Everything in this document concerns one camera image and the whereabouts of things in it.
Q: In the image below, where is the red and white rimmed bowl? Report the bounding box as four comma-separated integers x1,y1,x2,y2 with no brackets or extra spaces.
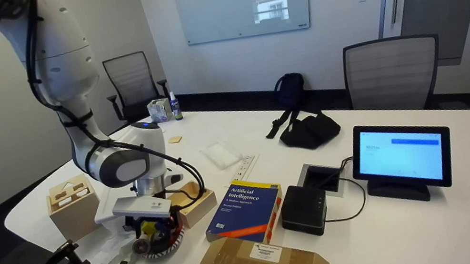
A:
138,223,189,263

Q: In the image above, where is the open wooden box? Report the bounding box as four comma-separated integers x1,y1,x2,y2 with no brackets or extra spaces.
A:
166,177,221,232

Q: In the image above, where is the wooden shape sorter box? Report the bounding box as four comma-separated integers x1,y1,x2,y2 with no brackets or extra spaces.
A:
42,172,106,246

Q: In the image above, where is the tissue box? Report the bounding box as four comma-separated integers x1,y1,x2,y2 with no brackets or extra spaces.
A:
146,97,174,126

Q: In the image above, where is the black box device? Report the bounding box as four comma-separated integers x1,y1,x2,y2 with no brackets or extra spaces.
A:
275,179,334,243

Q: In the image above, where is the yellow toy piece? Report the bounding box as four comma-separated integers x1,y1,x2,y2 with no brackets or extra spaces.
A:
140,220,159,239

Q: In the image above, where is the crumpled clear plastic sheet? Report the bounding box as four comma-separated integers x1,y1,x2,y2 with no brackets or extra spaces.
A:
81,212,152,264

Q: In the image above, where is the blue hardcover book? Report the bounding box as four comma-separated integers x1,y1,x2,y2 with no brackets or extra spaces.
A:
197,172,291,255

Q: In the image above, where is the white power strip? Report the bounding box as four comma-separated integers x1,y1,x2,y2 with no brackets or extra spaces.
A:
226,152,264,185

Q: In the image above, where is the small spray bottle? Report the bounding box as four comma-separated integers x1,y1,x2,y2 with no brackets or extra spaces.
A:
168,90,184,122

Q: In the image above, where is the grey mesh office chair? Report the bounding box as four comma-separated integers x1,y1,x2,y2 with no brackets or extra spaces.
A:
338,29,451,123
100,47,174,126

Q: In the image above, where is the tablet screen on stand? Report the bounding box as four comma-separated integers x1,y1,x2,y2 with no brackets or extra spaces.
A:
344,110,462,214

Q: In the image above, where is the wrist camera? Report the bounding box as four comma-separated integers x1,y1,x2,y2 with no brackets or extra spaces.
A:
110,189,175,228

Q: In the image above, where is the table cable port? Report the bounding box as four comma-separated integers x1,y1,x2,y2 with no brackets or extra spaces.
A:
293,157,349,205

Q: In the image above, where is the black bag with straps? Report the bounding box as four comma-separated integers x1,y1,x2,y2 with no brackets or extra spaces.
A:
262,102,344,158

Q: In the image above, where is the black cable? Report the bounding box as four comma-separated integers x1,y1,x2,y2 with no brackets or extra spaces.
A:
314,155,371,225

